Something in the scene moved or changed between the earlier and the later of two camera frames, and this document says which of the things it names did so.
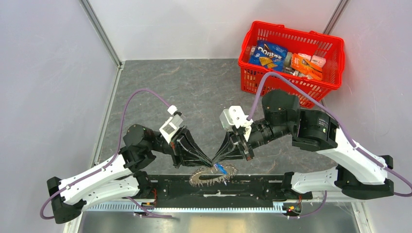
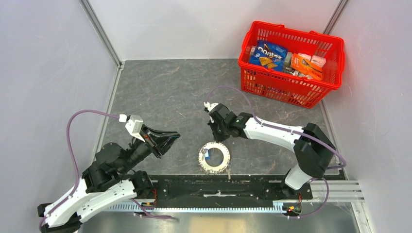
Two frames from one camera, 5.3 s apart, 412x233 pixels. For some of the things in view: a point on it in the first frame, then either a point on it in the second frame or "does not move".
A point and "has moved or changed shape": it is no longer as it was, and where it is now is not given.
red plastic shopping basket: [300, 41] does not move
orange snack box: [303, 65] does not move
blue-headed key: [221, 168] has moved or changed shape
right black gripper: [236, 154] -> [217, 137]
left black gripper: [177, 153] -> [164, 140]
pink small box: [318, 60] does not move
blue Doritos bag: [269, 55] does not move
